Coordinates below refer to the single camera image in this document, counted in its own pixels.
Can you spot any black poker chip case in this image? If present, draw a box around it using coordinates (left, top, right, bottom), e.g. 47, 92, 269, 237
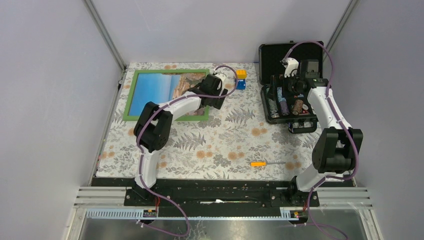
258, 41, 328, 130

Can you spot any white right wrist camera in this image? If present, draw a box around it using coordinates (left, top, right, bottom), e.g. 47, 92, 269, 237
280, 57, 299, 78

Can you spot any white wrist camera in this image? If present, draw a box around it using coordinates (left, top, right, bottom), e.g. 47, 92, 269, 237
213, 72, 227, 84
280, 57, 299, 78

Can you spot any landscape photo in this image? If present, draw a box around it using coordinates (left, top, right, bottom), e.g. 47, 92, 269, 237
128, 72, 207, 117

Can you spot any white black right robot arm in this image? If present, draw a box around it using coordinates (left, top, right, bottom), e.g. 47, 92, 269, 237
281, 57, 363, 206

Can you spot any yellow toy brick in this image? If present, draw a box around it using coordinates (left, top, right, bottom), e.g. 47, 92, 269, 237
236, 69, 247, 80

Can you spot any green wooden picture frame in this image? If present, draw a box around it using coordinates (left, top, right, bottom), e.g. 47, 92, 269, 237
122, 68, 211, 122

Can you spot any floral tablecloth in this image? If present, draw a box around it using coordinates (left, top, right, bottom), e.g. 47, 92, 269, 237
95, 62, 321, 181

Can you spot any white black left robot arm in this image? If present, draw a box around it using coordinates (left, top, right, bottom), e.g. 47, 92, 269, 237
133, 73, 229, 206

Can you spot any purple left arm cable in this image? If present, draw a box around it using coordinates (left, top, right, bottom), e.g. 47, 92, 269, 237
136, 65, 239, 238

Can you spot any blue toy brick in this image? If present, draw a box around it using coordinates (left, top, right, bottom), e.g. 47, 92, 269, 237
234, 79, 246, 90

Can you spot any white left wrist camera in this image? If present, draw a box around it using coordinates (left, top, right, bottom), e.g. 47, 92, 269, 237
213, 72, 227, 84

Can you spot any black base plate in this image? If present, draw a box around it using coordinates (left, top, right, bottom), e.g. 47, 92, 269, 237
78, 178, 353, 218

